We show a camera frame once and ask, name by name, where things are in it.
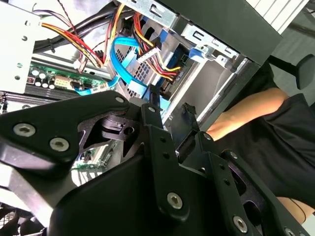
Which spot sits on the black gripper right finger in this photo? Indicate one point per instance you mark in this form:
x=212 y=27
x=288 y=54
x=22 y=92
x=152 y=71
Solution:
x=226 y=191

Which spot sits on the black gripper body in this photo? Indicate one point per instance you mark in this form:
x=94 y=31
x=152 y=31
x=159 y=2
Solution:
x=123 y=201

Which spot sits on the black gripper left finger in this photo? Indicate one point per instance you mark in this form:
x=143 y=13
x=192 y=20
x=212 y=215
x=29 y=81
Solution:
x=49 y=115

